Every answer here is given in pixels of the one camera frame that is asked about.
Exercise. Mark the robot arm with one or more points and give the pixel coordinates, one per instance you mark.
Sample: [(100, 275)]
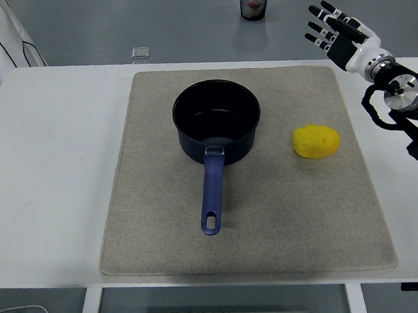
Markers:
[(403, 89)]

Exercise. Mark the black bin with clear liner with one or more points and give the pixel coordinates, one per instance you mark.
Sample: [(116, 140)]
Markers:
[(254, 4)]

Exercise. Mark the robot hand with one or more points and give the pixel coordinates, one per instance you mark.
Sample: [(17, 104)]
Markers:
[(353, 57)]

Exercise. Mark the small clear square box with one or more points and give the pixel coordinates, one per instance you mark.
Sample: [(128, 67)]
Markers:
[(141, 52)]

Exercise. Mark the yellow potato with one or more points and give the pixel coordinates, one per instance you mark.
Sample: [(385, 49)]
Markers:
[(316, 141)]

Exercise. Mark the beige fabric mat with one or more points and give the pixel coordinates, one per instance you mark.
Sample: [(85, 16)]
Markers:
[(269, 213)]

